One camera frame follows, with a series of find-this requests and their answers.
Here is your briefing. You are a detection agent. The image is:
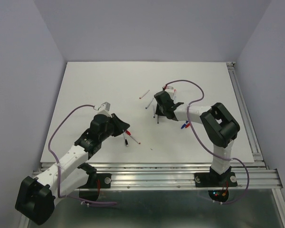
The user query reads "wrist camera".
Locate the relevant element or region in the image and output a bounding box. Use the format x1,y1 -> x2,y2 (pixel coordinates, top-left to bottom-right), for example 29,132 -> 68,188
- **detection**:
164,86 -> 175,99
97,102 -> 112,118

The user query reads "aluminium rail frame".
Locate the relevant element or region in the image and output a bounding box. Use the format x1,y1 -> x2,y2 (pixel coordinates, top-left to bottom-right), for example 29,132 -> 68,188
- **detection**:
41,61 -> 285,227

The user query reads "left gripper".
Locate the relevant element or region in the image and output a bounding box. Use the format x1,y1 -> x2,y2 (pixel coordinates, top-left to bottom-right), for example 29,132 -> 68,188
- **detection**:
99,113 -> 130,142

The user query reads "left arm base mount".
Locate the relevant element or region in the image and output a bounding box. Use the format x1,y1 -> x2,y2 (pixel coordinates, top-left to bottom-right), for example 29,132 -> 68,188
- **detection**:
79,173 -> 112,189

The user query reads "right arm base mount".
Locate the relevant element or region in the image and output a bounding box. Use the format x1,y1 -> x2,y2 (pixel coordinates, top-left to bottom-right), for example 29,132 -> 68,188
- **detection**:
194,172 -> 238,189

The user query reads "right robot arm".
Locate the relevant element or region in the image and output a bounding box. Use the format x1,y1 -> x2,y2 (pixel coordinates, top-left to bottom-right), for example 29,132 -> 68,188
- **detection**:
154,90 -> 240,188

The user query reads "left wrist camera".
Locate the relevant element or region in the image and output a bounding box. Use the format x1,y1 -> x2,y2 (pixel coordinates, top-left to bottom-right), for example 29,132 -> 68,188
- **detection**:
97,102 -> 112,118

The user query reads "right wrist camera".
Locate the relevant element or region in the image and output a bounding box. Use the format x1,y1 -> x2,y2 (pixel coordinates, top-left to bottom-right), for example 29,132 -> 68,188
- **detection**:
164,86 -> 175,99

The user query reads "black tipped marker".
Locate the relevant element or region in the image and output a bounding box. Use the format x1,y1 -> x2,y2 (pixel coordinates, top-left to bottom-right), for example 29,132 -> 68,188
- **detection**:
123,133 -> 129,147

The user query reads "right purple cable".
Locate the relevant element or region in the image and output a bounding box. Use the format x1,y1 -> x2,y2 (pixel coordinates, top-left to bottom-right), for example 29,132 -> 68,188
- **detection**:
165,79 -> 250,205

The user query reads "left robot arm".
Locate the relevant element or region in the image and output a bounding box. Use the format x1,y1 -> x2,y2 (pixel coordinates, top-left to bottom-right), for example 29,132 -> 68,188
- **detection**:
15,114 -> 130,225

